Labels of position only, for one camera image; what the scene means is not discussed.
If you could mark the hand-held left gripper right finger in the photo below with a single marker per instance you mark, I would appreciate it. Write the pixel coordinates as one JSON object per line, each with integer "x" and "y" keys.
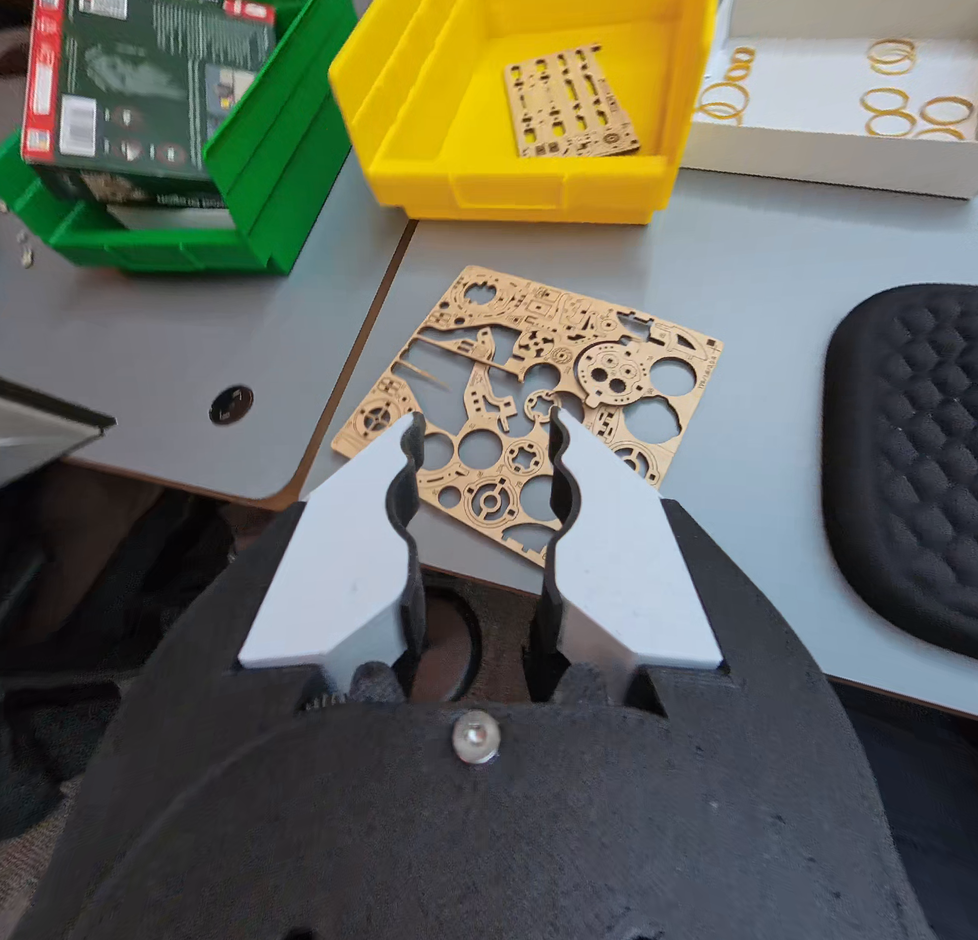
{"x": 634, "y": 565}

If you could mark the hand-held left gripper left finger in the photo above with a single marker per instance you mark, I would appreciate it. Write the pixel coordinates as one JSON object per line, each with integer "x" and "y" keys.
{"x": 336, "y": 558}

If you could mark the large laser-cut wooden sheet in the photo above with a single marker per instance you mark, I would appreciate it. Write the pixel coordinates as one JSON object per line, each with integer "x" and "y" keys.
{"x": 489, "y": 321}

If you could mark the black quilted cushion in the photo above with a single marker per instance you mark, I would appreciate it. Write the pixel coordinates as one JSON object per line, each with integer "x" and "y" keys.
{"x": 909, "y": 458}

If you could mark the grey slab with black edge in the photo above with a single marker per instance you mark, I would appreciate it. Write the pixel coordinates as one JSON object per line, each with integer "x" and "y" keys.
{"x": 38, "y": 428}

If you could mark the green plastic bin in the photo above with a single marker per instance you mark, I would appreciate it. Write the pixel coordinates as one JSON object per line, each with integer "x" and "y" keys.
{"x": 290, "y": 137}

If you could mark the small metal bits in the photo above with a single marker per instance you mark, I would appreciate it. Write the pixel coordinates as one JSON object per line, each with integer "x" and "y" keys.
{"x": 25, "y": 251}

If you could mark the yellow plastic bin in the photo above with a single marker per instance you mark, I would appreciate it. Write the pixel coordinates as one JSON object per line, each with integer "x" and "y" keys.
{"x": 428, "y": 130}

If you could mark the white cardboard box tray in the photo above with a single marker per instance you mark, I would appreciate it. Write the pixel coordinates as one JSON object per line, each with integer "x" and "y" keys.
{"x": 810, "y": 153}

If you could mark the small laser-cut wooden sheet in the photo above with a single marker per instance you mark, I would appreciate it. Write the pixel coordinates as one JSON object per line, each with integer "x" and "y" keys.
{"x": 569, "y": 107}

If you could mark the dark green kit box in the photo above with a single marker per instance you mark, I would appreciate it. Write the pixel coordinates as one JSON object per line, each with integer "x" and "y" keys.
{"x": 153, "y": 76}

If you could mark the group of yellow rubber bands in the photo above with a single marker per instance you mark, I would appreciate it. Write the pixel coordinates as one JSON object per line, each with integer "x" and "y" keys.
{"x": 890, "y": 103}

